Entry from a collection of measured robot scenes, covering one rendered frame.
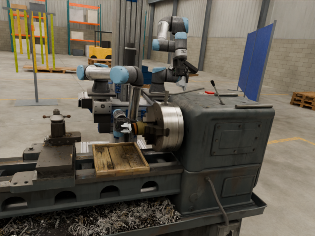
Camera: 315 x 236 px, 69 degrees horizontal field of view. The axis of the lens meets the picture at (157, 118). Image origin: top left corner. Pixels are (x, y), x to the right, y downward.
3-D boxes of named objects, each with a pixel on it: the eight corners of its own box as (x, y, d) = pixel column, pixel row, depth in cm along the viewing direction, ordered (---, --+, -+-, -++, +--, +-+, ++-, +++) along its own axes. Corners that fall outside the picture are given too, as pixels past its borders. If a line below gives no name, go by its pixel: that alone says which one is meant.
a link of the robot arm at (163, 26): (157, 12, 182) (152, 39, 147) (171, 13, 182) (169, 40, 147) (156, 26, 190) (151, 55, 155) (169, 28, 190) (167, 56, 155)
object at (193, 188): (210, 218, 224) (226, 137, 198) (241, 260, 182) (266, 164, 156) (152, 229, 205) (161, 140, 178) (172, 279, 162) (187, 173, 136)
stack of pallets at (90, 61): (111, 74, 1139) (112, 59, 1116) (120, 77, 1074) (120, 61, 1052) (87, 74, 1064) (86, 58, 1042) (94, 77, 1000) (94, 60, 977)
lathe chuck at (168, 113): (158, 136, 167) (163, 95, 154) (174, 161, 140) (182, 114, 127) (146, 136, 164) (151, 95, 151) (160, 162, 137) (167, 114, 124)
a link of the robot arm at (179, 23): (164, 79, 211) (171, 15, 184) (181, 81, 210) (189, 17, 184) (164, 84, 200) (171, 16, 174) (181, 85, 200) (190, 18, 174)
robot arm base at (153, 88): (146, 90, 212) (147, 80, 209) (161, 91, 216) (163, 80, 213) (151, 94, 198) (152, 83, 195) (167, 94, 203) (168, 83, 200)
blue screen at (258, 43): (227, 89, 986) (237, 32, 914) (246, 92, 971) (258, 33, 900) (237, 115, 601) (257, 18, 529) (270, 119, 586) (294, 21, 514)
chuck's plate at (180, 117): (162, 136, 168) (168, 95, 155) (179, 160, 141) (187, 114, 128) (158, 136, 167) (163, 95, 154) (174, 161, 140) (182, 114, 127)
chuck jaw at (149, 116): (158, 123, 148) (155, 106, 152) (160, 121, 144) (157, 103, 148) (141, 124, 145) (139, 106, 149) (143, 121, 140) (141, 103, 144)
